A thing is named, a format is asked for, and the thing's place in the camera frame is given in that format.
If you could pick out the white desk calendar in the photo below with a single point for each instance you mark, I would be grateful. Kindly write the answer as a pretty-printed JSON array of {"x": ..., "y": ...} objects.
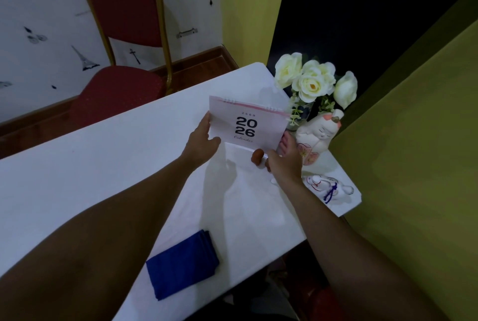
[{"x": 246, "y": 123}]

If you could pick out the person's right hand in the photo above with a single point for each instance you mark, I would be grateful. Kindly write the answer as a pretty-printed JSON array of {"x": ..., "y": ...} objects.
[{"x": 287, "y": 164}]

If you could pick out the person's right forearm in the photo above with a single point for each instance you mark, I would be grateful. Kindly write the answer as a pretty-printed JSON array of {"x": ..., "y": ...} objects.
[{"x": 354, "y": 257}]

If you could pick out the person's left forearm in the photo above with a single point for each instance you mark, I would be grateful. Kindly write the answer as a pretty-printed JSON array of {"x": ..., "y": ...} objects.
[{"x": 93, "y": 242}]

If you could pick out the white cat figurine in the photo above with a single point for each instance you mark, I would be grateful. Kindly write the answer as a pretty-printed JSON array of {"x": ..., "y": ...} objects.
[{"x": 319, "y": 134}]

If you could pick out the red chair with gold frame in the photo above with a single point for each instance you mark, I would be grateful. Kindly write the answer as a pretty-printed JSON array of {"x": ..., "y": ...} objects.
[{"x": 119, "y": 3}]

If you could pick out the small white rabbit figurine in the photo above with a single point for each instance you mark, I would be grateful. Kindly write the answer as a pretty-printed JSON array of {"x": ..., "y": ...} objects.
[{"x": 274, "y": 181}]

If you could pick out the person's left hand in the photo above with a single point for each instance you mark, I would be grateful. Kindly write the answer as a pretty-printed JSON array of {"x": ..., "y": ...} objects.
[{"x": 199, "y": 145}]

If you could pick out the blue cloth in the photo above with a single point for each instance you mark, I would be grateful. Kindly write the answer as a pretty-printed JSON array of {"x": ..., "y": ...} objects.
[{"x": 183, "y": 264}]

